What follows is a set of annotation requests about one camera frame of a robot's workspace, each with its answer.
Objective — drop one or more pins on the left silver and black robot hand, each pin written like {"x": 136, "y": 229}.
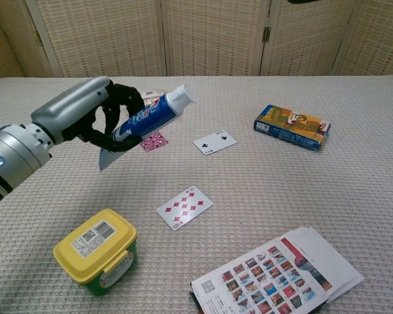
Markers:
{"x": 68, "y": 108}

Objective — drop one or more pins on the blue and white toothpaste tube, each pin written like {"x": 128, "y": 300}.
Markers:
{"x": 150, "y": 114}

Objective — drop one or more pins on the green container with yellow lid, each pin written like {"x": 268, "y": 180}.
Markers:
{"x": 91, "y": 248}

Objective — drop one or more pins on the bread in clear plastic bag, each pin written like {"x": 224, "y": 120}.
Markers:
{"x": 149, "y": 95}

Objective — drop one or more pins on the red patterned playing card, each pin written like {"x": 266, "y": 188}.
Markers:
{"x": 155, "y": 141}

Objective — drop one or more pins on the two of clubs card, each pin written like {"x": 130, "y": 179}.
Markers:
{"x": 214, "y": 143}

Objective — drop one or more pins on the nine of diamonds card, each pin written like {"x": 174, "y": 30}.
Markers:
{"x": 184, "y": 208}

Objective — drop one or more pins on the beige woven folding screen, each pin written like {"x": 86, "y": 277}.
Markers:
{"x": 209, "y": 36}

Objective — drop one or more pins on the brass screen hinge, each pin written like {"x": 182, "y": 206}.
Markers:
{"x": 266, "y": 34}

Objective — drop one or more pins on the blue and orange carton box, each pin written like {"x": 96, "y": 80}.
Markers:
{"x": 291, "y": 128}

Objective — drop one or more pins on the white woven tablecloth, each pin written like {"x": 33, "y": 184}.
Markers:
{"x": 281, "y": 196}

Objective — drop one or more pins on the white booklet with photo grid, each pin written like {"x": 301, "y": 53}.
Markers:
{"x": 275, "y": 278}

